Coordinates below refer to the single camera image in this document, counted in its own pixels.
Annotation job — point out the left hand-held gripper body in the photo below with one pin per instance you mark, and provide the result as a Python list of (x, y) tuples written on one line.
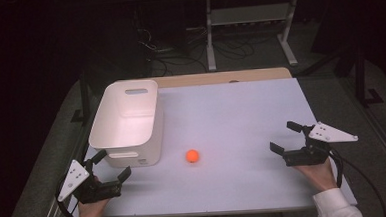
[(73, 177)]

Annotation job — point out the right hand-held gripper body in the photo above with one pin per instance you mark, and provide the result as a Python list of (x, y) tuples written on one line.
[(331, 134)]

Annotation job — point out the white plastic bin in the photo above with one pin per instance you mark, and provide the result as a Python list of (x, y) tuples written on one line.
[(128, 125)]

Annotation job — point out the orange ball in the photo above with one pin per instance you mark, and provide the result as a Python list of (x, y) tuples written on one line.
[(192, 156)]

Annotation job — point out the person's left hand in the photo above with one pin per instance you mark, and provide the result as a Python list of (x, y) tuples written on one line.
[(92, 214)]

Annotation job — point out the person's right hand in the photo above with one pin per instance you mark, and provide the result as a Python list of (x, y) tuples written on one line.
[(319, 177)]

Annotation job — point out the black metal stand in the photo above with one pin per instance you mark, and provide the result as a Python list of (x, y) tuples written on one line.
[(360, 79), (85, 97)]

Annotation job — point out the wooden table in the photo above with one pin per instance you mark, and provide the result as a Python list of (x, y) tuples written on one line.
[(212, 77)]

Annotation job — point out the white metal stand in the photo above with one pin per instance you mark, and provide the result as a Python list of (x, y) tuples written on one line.
[(210, 54)]

